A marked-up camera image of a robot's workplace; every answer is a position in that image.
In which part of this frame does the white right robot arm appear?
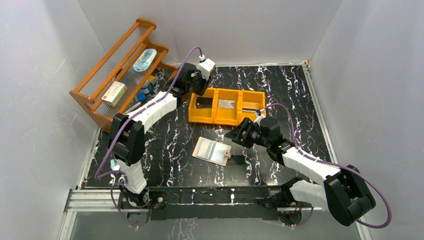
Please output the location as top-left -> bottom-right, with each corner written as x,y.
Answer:
224,117 -> 376,226

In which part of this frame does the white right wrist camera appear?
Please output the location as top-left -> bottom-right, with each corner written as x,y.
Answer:
254,108 -> 266,123

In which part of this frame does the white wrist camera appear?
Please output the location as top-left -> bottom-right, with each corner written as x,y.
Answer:
196,54 -> 216,80
254,108 -> 266,123

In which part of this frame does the blue cube block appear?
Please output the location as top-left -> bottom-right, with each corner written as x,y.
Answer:
135,92 -> 147,102

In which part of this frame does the orange wooden shelf rack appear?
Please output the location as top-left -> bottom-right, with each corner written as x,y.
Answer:
69,18 -> 178,132

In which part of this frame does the white red-print box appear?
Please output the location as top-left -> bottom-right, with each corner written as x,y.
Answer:
101,81 -> 127,107

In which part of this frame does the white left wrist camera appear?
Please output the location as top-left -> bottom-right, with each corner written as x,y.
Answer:
196,54 -> 216,80

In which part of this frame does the light blue oval case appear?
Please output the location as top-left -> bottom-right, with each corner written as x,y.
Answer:
132,48 -> 157,72

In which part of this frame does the yellow three-compartment plastic tray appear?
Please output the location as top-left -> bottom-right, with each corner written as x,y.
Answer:
188,87 -> 266,126

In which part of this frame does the white leather card holder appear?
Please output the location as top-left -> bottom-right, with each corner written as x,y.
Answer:
192,137 -> 232,167

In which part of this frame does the blue white tape roll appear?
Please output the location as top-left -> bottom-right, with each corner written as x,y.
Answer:
139,79 -> 152,95

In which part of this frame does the black credit card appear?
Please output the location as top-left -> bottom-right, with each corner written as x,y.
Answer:
195,97 -> 214,109

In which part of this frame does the silver card in tray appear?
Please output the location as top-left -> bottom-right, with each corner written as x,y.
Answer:
218,99 -> 236,110

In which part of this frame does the white marker pen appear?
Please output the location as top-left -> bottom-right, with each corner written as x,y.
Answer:
123,102 -> 142,115

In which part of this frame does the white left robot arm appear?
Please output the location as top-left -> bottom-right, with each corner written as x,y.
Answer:
108,59 -> 216,207

